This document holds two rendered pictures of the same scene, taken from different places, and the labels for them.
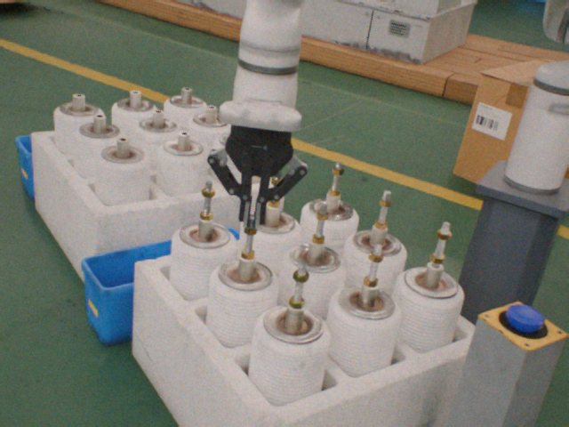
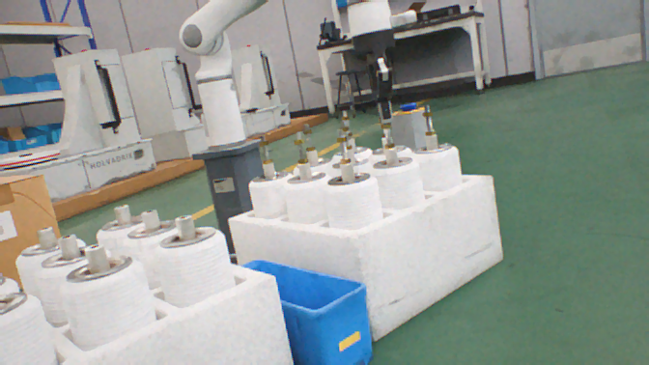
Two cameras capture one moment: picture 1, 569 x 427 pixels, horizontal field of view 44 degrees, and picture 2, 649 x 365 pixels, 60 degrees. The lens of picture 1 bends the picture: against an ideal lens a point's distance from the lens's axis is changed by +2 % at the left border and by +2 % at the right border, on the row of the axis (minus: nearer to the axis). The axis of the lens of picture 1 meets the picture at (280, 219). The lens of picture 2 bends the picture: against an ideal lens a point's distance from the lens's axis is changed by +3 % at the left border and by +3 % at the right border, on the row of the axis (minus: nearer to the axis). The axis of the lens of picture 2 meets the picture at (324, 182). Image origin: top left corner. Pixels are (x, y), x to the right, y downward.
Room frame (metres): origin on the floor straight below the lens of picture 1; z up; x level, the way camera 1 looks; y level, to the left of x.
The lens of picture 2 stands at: (0.97, 1.03, 0.43)
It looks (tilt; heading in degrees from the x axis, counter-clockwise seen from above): 11 degrees down; 267
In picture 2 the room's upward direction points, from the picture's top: 11 degrees counter-clockwise
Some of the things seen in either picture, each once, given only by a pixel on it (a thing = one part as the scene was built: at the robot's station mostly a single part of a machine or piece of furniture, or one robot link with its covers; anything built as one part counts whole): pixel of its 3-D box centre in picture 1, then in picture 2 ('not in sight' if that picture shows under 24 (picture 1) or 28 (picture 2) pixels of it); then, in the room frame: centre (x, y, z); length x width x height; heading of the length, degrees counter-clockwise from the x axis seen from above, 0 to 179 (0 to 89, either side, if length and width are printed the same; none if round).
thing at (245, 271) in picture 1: (246, 267); (391, 156); (0.79, 0.04, 0.26); 0.02 x 0.02 x 0.03
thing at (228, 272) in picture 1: (245, 275); (392, 163); (0.79, 0.04, 0.25); 0.08 x 0.08 x 0.01
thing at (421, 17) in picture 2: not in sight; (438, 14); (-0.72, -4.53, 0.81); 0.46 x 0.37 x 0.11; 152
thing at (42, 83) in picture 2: not in sight; (34, 84); (3.52, -5.21, 0.90); 0.50 x 0.38 x 0.21; 151
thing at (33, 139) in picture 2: not in sight; (14, 140); (3.71, -4.82, 0.36); 0.50 x 0.38 x 0.21; 153
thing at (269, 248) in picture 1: (265, 270); (315, 224); (0.95, 0.01, 0.16); 0.10 x 0.10 x 0.18
